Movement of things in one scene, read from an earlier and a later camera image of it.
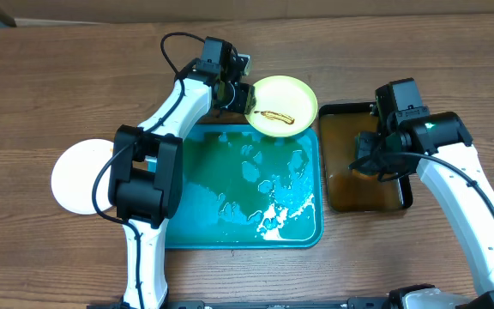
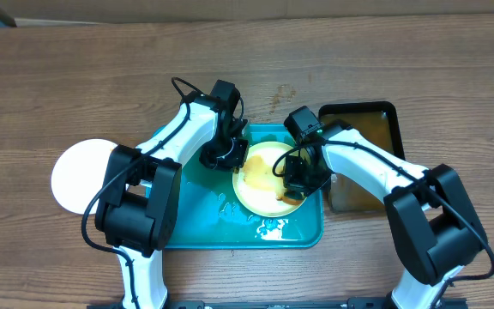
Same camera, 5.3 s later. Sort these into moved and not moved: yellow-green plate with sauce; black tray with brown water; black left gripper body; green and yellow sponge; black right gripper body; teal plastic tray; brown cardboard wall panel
Moved: yellow-green plate with sauce; black left gripper body; black right gripper body; green and yellow sponge
Not moved: teal plastic tray; black tray with brown water; brown cardboard wall panel
